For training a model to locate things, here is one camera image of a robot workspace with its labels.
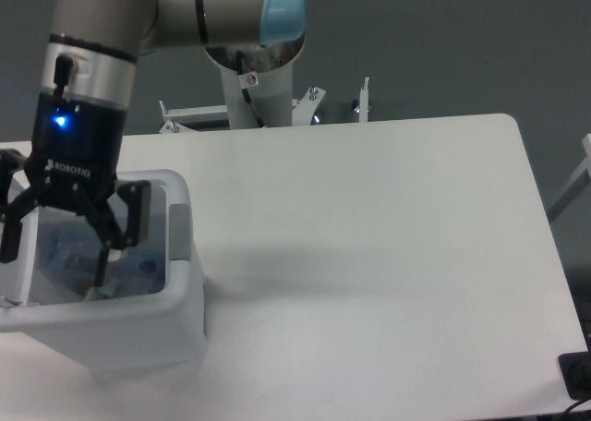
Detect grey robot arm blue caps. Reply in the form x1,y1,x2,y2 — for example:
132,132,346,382
1,0,305,286

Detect black cable on pedestal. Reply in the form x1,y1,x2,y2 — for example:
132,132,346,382
235,50,269,129

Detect white plastic trash can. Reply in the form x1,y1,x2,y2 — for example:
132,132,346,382
1,170,207,370

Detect black device at table edge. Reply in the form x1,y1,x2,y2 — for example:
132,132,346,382
558,352,590,400

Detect clear plastic water bottle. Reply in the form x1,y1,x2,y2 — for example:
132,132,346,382
35,221,166,298

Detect white frame at right edge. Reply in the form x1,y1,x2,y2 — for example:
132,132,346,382
547,134,590,223

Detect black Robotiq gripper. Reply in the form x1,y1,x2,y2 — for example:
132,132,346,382
1,92,151,286

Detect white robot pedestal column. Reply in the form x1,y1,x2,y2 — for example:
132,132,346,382
206,36,305,107

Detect white metal mounting frame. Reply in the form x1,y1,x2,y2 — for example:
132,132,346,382
158,76,373,135

